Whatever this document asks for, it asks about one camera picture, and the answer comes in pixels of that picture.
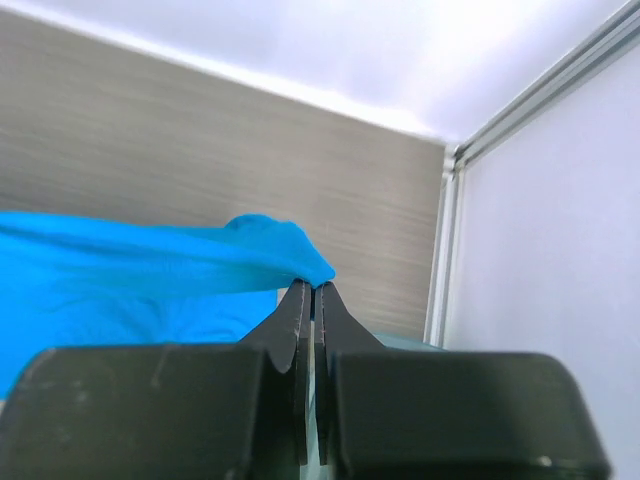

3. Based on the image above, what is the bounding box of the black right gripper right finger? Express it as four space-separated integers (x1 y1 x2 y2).
313 283 611 479

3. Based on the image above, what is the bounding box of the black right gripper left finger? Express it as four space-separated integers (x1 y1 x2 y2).
1 280 311 479

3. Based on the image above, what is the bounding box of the blue t-shirt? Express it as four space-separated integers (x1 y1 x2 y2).
1 212 335 393

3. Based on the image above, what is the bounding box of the teal plastic bin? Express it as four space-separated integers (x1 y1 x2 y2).
373 333 443 352

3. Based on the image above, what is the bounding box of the aluminium frame post right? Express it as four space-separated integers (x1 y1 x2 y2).
425 1 639 350

